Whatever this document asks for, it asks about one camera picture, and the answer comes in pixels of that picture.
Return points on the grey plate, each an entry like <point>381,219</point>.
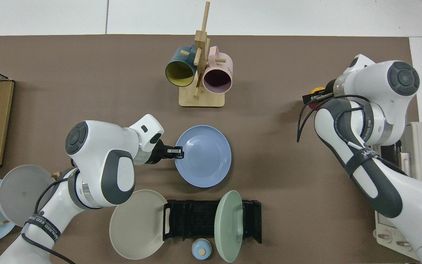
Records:
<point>17,190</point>

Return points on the small blue round thing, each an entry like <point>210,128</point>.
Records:
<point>196,246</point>

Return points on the wooden cup stand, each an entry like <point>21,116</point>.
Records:
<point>203,99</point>

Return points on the beige plate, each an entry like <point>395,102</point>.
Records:
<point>137,223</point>

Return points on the brown table cloth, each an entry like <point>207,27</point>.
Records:
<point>86,73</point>

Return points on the dark blue cup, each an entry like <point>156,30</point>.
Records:
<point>180,55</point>

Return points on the pink cup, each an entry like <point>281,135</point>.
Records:
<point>222,62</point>

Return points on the black dish rack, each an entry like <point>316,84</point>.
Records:
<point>196,220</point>

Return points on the wooden plate rack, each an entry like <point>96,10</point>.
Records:
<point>55,175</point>

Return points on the green plate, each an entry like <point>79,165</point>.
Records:
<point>227,227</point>

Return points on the red yellow apple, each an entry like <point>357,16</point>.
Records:
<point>317,89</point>

